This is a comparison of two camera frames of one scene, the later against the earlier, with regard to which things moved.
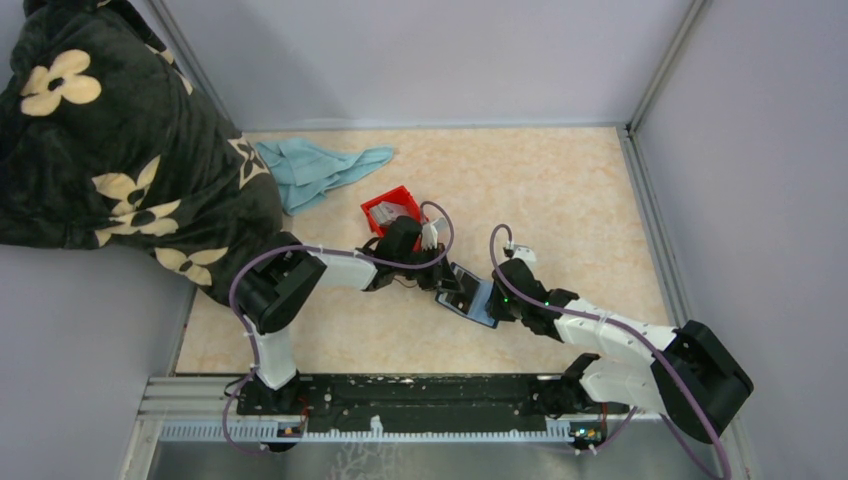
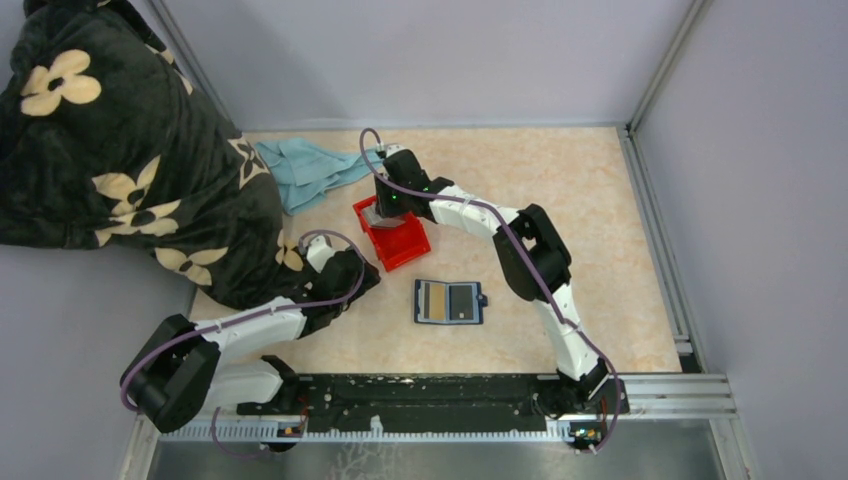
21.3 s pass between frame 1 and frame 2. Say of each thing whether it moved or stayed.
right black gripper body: moved
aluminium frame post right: stayed
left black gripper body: moved
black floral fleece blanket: stayed
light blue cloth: stayed
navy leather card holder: moved
